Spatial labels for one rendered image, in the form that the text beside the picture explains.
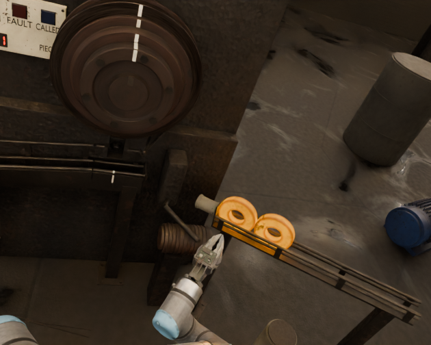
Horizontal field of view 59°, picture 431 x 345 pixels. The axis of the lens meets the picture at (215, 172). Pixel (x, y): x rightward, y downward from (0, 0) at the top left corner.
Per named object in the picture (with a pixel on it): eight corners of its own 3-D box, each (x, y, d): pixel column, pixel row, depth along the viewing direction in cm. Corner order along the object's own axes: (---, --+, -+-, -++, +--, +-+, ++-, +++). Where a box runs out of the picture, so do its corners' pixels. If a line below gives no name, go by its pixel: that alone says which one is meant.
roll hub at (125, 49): (78, 115, 122) (84, 31, 105) (164, 128, 130) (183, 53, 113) (76, 124, 118) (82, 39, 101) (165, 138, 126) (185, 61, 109)
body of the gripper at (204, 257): (221, 254, 125) (203, 285, 118) (217, 263, 132) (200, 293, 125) (202, 242, 126) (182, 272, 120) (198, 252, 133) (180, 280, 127)
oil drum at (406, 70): (333, 125, 393) (381, 44, 338) (380, 134, 410) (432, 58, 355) (357, 163, 349) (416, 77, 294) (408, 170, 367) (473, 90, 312)
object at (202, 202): (200, 202, 158) (202, 191, 154) (219, 211, 156) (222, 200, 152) (193, 209, 153) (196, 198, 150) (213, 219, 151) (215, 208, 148)
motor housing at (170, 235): (140, 285, 193) (161, 215, 160) (183, 286, 199) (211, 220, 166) (141, 309, 183) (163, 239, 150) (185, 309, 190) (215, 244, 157)
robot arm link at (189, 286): (194, 307, 123) (170, 291, 125) (202, 294, 126) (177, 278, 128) (197, 300, 116) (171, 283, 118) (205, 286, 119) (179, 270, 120)
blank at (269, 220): (262, 206, 143) (259, 211, 141) (300, 224, 140) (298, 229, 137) (252, 234, 153) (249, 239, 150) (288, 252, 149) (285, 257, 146)
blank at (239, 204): (226, 189, 147) (222, 194, 144) (262, 206, 143) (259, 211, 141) (217, 218, 156) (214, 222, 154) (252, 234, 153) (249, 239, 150)
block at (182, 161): (156, 187, 167) (167, 145, 153) (174, 189, 170) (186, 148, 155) (157, 205, 160) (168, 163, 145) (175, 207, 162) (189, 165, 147)
